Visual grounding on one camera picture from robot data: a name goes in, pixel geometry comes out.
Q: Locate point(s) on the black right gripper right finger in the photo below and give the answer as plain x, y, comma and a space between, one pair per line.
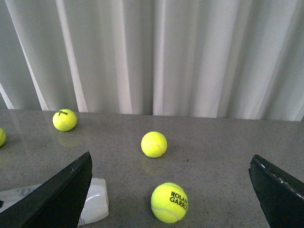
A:
281, 195

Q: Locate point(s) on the Wilson tennis ball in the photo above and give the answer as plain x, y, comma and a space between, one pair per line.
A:
64, 120

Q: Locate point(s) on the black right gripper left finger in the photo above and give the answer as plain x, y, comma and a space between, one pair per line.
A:
57, 203

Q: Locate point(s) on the white pleated curtain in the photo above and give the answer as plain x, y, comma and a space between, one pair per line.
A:
239, 59

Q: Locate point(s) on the Head Team tennis ball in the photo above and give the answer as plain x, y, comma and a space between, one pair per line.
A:
2, 137

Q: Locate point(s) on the plain yellow tennis ball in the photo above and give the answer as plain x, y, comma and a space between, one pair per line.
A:
154, 144

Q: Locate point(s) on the Roland Garros tennis ball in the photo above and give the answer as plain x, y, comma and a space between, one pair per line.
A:
169, 202

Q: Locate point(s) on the clear Wilson tennis ball can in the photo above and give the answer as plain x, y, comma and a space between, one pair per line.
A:
96, 206

